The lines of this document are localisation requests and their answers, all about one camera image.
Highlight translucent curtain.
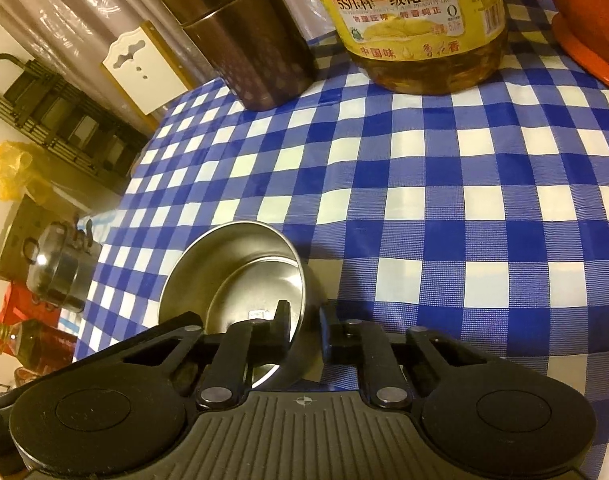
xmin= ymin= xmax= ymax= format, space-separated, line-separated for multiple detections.
xmin=0 ymin=0 xmax=315 ymax=137

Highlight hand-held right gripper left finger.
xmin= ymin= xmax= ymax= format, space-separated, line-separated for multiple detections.
xmin=119 ymin=300 xmax=293 ymax=412

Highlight red box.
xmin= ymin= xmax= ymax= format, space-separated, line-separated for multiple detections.
xmin=0 ymin=282 xmax=38 ymax=353

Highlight cardboard box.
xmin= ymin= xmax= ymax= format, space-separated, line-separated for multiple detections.
xmin=0 ymin=194 xmax=92 ymax=282

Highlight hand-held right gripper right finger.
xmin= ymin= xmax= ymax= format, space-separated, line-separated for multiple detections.
xmin=318 ymin=302 xmax=491 ymax=409

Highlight small oil bottle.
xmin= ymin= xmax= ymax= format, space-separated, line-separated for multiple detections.
xmin=0 ymin=316 xmax=79 ymax=373

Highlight white chair back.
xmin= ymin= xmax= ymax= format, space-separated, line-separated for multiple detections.
xmin=101 ymin=20 xmax=191 ymax=117

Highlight cooking oil bottle yellow label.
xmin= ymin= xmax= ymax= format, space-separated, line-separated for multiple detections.
xmin=300 ymin=0 xmax=510 ymax=95

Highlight red electric rice cooker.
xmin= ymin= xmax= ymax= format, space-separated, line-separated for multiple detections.
xmin=543 ymin=0 xmax=609 ymax=95

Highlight yellow plastic bag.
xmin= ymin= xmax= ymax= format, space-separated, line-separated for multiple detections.
xmin=0 ymin=141 xmax=36 ymax=204

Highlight black folding rack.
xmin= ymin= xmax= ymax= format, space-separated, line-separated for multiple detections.
xmin=0 ymin=54 xmax=151 ymax=197

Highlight brown metal canister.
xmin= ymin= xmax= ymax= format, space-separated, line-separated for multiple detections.
xmin=158 ymin=0 xmax=316 ymax=112

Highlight stainless steel bowl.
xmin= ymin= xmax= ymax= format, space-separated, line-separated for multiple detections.
xmin=157 ymin=220 xmax=319 ymax=392

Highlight steel pot with lid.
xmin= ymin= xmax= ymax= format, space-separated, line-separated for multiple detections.
xmin=23 ymin=217 xmax=103 ymax=312

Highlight blue white checkered tablecloth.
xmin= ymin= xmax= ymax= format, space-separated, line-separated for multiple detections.
xmin=72 ymin=0 xmax=609 ymax=461

